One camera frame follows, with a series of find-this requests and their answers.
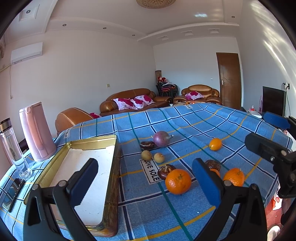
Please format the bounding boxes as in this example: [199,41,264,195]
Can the floral pink cushion right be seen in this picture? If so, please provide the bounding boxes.
[130,95,154,109]

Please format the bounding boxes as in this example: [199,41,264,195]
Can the dark brown chestnut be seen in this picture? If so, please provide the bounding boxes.
[205,160,221,171]
[139,141,155,150]
[158,164,176,180]

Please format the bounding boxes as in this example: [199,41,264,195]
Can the dark brown chestnut front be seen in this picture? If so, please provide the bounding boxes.
[205,160,221,171]

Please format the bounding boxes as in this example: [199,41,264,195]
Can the coffee table with snacks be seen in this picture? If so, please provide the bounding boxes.
[174,101,195,106]

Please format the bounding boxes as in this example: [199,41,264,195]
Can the tan longan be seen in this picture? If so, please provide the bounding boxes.
[141,150,152,161]
[154,153,165,164]

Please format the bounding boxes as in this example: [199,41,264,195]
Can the red cushion on left armchair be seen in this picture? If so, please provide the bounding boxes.
[89,113,101,119]

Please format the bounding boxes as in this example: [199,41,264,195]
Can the purple passion fruit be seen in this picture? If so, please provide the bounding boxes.
[153,131,174,148]

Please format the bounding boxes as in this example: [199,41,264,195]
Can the clear glass water bottle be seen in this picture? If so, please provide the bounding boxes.
[1,118,32,180]

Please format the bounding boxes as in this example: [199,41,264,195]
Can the gold rectangular tin tray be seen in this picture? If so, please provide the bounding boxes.
[23,135,120,240]

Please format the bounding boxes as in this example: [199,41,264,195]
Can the blue plaid tablecloth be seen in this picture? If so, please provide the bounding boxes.
[0,102,294,241]

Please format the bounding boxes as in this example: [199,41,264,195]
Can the brown leather armchair left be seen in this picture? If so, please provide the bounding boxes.
[55,108,93,135]

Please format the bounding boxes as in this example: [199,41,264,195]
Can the brown wooden door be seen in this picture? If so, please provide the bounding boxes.
[216,52,242,109]

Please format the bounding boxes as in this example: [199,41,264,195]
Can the orange mandarin front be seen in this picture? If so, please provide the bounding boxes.
[223,168,245,187]

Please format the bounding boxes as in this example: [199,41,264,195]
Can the small smooth orange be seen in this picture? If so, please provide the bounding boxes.
[210,168,221,178]

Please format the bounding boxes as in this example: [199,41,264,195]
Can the black smartphone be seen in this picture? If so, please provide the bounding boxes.
[1,178,25,212]

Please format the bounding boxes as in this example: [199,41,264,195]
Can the black stacked chairs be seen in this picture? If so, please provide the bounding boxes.
[155,70,179,98]

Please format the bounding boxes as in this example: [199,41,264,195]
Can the white wall air conditioner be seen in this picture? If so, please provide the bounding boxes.
[11,42,43,64]

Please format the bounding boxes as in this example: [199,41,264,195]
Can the floral cushion on armchair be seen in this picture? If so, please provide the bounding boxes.
[185,91,204,100]

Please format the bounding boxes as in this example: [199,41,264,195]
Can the floral pink cushion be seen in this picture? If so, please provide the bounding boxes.
[113,98,135,110]
[130,95,154,109]

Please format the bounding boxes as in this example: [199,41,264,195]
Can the right human hand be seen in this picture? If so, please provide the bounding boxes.
[280,198,294,225]

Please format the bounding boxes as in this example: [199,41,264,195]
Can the brown leather three-seat sofa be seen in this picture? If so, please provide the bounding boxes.
[100,88,172,116]

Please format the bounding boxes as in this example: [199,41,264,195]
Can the black television screen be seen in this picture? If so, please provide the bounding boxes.
[262,86,286,116]

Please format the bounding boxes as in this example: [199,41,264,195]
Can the large orange mandarin with leaf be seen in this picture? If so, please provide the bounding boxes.
[165,169,192,195]

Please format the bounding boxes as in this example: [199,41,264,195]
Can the brown leather armchair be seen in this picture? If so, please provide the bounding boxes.
[173,84,222,105]
[55,108,93,135]

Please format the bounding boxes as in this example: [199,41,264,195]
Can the pink electric kettle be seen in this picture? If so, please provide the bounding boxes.
[19,102,57,162]

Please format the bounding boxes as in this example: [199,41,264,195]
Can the floral pink cushion left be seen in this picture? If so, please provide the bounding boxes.
[113,98,135,110]

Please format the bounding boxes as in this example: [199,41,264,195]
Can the brown leather armchair right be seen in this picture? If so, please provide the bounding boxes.
[173,84,222,105]

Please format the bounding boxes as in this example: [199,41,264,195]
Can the gold round ceiling lamp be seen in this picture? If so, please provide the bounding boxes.
[136,0,176,9]

